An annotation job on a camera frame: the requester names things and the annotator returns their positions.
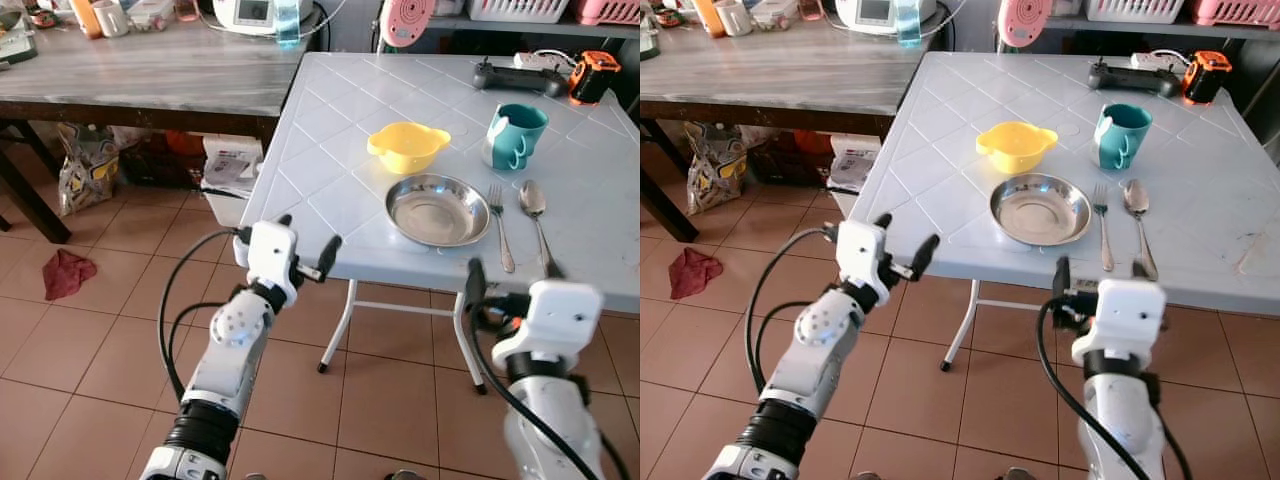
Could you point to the pink plastic basket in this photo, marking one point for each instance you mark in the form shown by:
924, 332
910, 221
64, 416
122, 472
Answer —
1235, 12
605, 11

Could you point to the orange and black battery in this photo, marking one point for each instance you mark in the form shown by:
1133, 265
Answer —
1207, 77
595, 78

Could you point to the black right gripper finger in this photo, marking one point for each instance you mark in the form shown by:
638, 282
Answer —
1061, 276
1139, 270
553, 271
476, 278

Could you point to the red floor rag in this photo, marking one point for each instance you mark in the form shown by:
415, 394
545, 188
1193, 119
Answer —
695, 273
68, 275

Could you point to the teal mug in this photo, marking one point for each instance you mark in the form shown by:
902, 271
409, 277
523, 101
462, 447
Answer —
1125, 135
520, 135

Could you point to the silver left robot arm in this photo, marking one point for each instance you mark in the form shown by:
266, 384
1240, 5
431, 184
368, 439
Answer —
815, 350
230, 350

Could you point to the printed yellow shopping bag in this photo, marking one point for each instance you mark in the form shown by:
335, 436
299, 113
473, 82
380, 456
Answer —
88, 170
715, 170

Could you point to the yellow plastic bowl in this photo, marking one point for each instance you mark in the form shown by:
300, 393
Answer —
1015, 145
405, 145

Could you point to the tall pink cup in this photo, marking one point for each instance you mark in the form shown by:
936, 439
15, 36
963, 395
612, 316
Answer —
809, 9
187, 10

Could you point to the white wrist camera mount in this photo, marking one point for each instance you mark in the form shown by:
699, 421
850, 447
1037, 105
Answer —
1125, 315
860, 255
555, 315
272, 255

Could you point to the grey-topped dark wooden table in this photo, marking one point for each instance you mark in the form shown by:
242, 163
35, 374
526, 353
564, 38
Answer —
150, 75
780, 75

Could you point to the white plastic folding table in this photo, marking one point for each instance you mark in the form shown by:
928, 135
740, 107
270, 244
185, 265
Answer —
930, 150
330, 150

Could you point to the clear food box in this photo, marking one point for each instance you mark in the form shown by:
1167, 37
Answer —
150, 12
775, 12

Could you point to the steel spoon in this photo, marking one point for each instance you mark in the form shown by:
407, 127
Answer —
532, 198
1135, 197

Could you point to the white kitchen cooking machine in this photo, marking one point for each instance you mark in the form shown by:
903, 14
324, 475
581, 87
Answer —
250, 15
870, 14

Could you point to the small red tin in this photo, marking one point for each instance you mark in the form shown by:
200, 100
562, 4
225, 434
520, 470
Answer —
42, 18
666, 17

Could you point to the steel fork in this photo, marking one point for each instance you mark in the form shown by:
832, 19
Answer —
1102, 215
497, 215

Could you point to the white charger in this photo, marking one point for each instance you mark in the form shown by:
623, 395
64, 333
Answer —
1160, 60

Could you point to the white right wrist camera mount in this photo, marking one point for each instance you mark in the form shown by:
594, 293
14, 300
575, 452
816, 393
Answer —
1125, 315
555, 315

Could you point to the black handheld controller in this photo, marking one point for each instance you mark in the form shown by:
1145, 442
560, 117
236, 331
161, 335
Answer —
1130, 80
515, 80

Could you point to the white plastic basket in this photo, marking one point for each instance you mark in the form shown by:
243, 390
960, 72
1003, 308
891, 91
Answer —
1135, 10
520, 10

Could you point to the round steel plate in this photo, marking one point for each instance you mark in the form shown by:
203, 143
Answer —
437, 210
1040, 210

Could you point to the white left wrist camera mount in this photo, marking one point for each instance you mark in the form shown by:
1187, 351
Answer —
860, 255
272, 255

